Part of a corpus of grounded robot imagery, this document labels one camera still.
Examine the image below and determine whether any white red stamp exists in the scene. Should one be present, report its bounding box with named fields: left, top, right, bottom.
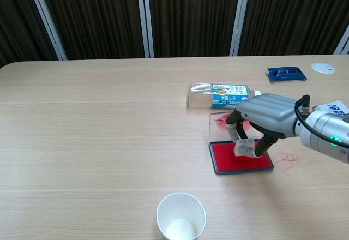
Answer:
left=233, top=139, right=256, bottom=161

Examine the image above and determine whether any blue snack packet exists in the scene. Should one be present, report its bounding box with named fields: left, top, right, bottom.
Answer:
left=266, top=65, right=308, bottom=83

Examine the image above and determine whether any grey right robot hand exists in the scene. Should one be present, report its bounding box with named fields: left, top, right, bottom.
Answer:
left=226, top=93, right=298, bottom=159

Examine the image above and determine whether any red ink pad case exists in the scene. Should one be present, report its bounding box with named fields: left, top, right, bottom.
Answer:
left=208, top=111, right=274, bottom=175

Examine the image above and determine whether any clear plastic bottle blue label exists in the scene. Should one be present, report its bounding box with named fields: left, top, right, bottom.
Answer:
left=186, top=83, right=262, bottom=109

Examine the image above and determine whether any grey partition post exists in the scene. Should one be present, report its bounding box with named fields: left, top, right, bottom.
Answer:
left=25, top=0, right=68, bottom=61
left=135, top=0, right=155, bottom=59
left=229, top=0, right=252, bottom=57
left=333, top=25, right=349, bottom=56

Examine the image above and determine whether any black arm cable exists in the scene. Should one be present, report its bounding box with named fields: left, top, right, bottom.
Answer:
left=294, top=94, right=349, bottom=150

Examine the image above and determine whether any white paper cup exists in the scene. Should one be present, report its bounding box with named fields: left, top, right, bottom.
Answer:
left=156, top=192, right=207, bottom=240

